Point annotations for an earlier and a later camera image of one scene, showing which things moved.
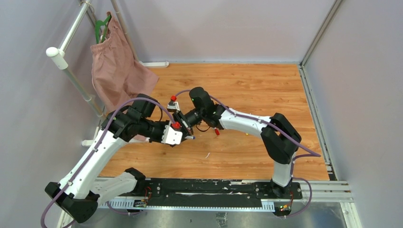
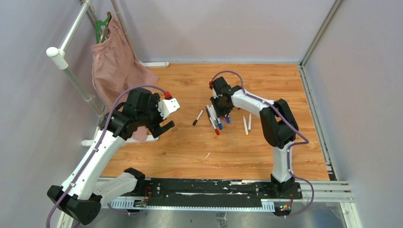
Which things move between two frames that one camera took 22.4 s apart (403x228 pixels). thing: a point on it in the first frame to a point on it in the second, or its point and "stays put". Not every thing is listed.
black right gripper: x=186 y=128 to x=220 y=112
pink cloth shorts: x=118 y=79 stays put
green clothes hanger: x=97 y=25 stays put
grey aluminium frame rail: x=332 y=190 stays put
